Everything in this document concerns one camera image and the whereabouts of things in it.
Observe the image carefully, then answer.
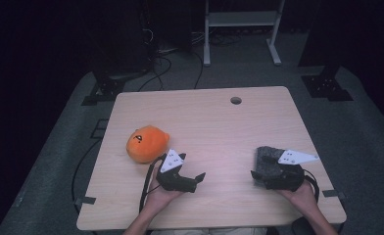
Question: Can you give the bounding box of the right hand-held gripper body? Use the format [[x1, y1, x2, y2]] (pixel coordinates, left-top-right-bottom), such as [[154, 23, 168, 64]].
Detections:
[[264, 149, 320, 192]]

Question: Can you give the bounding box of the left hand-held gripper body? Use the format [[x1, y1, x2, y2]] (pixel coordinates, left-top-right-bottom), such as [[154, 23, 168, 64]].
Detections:
[[156, 149, 198, 194]]

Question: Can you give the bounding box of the grey felt cloth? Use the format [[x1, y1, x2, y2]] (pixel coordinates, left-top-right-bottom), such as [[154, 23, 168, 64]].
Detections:
[[252, 146, 287, 188]]

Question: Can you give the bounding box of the orange plush toy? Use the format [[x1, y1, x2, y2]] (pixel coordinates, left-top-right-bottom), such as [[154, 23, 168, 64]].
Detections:
[[125, 124, 170, 165]]

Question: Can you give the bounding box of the person's left hand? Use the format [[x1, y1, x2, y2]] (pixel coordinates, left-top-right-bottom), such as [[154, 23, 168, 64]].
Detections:
[[144, 169, 184, 213]]

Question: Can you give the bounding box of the person's right hand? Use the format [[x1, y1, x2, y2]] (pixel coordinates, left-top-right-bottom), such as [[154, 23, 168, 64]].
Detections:
[[276, 180, 316, 213]]

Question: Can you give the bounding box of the black stand base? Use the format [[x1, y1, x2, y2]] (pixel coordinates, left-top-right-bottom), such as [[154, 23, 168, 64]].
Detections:
[[301, 65, 355, 102], [80, 77, 126, 107]]

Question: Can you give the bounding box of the dark cabinet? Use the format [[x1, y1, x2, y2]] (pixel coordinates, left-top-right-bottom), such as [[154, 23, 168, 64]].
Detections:
[[91, 0, 155, 81]]

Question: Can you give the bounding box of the white metal stand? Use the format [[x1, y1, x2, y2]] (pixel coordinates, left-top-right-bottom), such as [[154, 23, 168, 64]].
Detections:
[[203, 0, 286, 68]]

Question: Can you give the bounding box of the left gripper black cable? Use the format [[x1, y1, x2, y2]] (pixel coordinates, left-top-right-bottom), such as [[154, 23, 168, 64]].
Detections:
[[138, 154, 168, 213]]

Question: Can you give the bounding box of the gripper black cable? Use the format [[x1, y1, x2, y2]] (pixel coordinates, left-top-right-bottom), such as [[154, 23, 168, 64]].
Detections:
[[138, 154, 168, 213], [302, 168, 321, 204]]

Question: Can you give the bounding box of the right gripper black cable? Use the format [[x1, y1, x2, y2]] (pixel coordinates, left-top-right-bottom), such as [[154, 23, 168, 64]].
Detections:
[[302, 168, 321, 204]]

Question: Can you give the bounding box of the grey table edge bracket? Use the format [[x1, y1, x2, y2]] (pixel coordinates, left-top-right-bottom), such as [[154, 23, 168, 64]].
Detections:
[[73, 195, 97, 208], [321, 189, 347, 200]]

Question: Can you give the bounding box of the looped black floor cable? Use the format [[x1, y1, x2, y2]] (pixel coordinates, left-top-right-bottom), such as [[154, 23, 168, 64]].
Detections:
[[137, 55, 173, 93]]

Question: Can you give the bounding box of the thin black floor cable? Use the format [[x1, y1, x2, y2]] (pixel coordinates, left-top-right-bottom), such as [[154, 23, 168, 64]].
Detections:
[[193, 50, 205, 90]]

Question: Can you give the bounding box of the long black floor cable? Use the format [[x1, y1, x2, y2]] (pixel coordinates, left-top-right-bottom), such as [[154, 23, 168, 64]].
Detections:
[[71, 138, 103, 214]]

